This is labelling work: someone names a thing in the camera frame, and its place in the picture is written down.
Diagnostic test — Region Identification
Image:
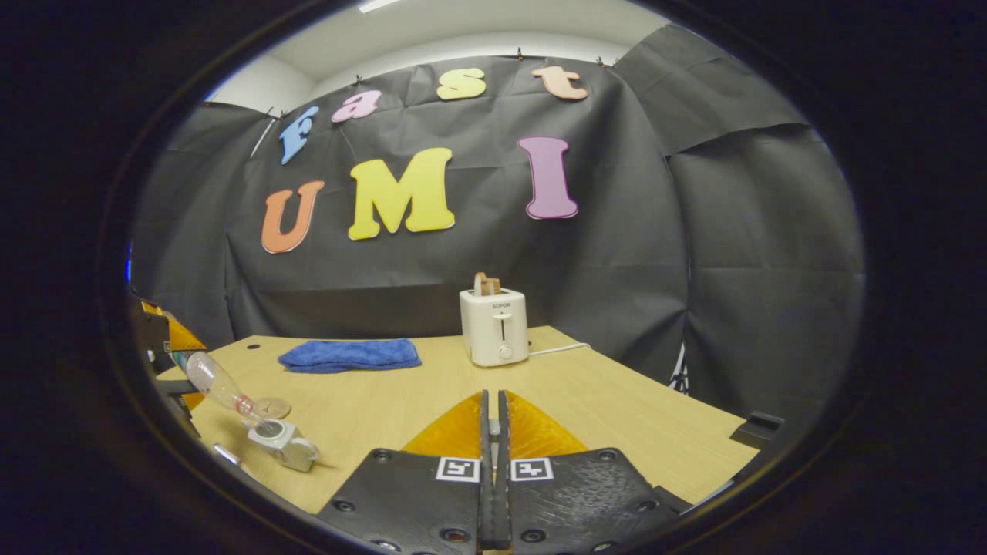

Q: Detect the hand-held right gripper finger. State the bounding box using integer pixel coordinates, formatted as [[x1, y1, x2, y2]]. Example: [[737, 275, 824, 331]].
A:
[[494, 389, 681, 555], [316, 389, 495, 555]]

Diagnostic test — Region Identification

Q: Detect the clear plastic water bottle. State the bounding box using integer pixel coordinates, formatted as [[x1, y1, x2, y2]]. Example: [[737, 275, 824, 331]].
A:
[[184, 351, 267, 426]]

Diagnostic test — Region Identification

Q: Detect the white teacup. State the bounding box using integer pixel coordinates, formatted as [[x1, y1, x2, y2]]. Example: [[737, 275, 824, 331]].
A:
[[247, 420, 321, 473]]

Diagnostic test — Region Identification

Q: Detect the white toaster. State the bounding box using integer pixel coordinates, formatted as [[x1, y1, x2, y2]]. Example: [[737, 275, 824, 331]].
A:
[[460, 288, 531, 368]]

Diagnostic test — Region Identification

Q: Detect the blue towel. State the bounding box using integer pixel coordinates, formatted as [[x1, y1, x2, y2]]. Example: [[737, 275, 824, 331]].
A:
[[278, 338, 423, 375]]

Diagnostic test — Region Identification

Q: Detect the black backdrop cloth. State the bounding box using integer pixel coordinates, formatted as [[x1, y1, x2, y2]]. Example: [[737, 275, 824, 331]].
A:
[[127, 23, 866, 432]]

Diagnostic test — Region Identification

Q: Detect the small black block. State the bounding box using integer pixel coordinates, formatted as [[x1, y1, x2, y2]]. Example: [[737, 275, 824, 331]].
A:
[[730, 411, 786, 450]]

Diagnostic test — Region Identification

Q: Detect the white metal frame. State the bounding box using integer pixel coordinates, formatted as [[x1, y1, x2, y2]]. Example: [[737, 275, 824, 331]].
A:
[[668, 343, 692, 395]]

